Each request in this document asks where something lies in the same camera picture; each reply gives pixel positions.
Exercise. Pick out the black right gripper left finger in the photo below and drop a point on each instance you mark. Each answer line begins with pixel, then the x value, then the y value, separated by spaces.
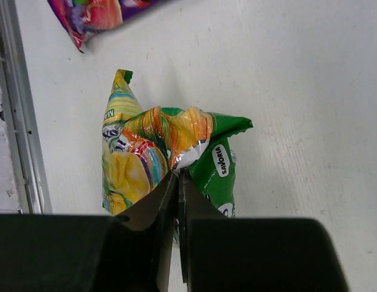
pixel 136 251

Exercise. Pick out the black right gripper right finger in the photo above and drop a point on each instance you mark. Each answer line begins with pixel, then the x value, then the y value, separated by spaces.
pixel 252 254

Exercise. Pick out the green Fox's candy bag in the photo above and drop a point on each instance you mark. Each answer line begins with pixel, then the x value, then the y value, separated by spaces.
pixel 139 147

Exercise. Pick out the purple Fox's candy bag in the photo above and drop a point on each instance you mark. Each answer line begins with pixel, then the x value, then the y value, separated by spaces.
pixel 83 20

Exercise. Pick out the aluminium table front rail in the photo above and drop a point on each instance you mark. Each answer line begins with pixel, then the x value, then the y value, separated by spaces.
pixel 19 115

